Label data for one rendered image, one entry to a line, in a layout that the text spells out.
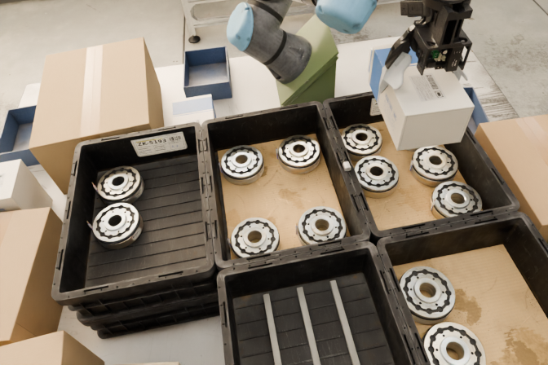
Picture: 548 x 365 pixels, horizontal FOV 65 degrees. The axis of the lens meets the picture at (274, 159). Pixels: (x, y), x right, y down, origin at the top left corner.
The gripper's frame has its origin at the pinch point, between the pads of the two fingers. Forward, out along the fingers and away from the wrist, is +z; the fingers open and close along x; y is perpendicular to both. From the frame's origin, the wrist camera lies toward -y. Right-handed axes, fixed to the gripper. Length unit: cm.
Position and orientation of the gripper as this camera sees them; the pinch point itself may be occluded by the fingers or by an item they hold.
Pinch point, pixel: (417, 85)
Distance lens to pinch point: 86.1
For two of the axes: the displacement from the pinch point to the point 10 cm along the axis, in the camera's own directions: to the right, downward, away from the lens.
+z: 0.6, 6.4, 7.7
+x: 9.9, -1.3, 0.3
